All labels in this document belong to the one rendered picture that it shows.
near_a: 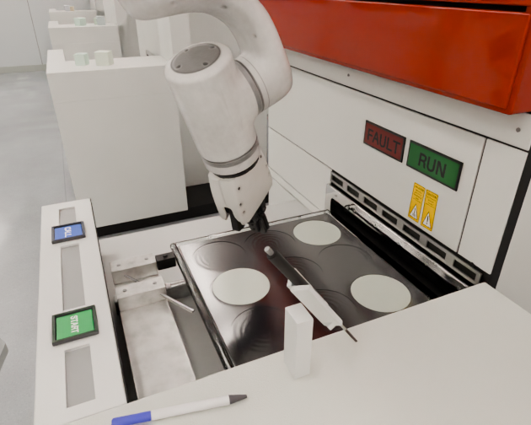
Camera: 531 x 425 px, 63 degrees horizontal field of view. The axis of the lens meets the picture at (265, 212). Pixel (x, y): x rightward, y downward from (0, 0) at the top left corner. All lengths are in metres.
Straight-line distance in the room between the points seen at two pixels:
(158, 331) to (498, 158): 0.56
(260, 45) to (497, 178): 0.37
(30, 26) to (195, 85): 8.02
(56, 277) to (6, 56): 7.91
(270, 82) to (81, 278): 0.42
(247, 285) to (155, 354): 0.19
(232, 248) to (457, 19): 0.54
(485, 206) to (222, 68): 0.43
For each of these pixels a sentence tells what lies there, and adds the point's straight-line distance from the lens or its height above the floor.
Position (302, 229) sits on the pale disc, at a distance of 0.92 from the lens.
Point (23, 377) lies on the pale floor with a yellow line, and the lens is 2.03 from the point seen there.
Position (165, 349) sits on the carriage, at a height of 0.88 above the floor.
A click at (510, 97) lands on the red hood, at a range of 0.60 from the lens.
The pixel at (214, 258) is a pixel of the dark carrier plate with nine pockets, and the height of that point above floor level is 0.90.
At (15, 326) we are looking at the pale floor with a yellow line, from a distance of 2.28.
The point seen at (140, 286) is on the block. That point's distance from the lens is 0.77.
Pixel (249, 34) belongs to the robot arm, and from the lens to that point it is 0.56.
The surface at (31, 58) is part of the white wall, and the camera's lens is 8.56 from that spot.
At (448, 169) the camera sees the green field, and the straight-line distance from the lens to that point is 0.74.
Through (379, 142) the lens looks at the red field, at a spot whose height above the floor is 1.09.
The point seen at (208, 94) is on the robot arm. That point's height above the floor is 1.25.
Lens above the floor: 1.37
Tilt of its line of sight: 29 degrees down
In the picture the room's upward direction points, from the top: straight up
